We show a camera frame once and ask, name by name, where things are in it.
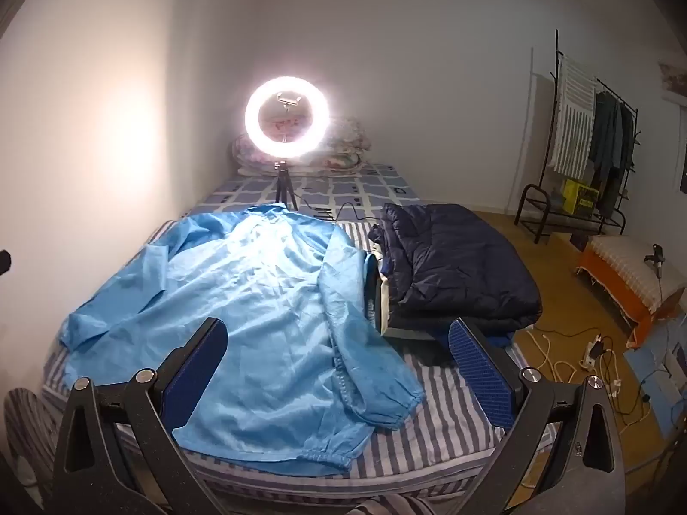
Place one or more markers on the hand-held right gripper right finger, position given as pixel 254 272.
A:
pixel 480 373

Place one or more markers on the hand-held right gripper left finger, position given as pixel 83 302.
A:
pixel 199 365

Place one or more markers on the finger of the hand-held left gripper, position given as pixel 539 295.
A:
pixel 3 263

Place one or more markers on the light blue work coat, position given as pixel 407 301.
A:
pixel 241 306

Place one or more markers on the black clothes rack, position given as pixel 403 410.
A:
pixel 536 193

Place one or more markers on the dark hanging clothes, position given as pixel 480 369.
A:
pixel 612 145

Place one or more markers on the striped bed sheet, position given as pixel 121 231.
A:
pixel 445 429

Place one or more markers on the navy quilt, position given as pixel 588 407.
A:
pixel 456 263

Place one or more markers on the white power strip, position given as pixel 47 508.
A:
pixel 594 351

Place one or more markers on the person's striped pants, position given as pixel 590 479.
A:
pixel 27 429

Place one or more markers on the orange bench with white cover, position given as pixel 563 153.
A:
pixel 617 263

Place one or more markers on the yellow box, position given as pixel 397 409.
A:
pixel 579 196

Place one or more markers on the black hand tool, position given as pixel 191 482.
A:
pixel 656 258

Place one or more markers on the blue checked bed sheet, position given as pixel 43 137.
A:
pixel 349 188

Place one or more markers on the floral bedding pile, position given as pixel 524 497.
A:
pixel 349 142

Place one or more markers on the white striped towel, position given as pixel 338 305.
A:
pixel 571 112

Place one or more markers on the phone holder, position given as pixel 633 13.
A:
pixel 290 101

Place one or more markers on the wall poster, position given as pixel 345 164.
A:
pixel 673 80

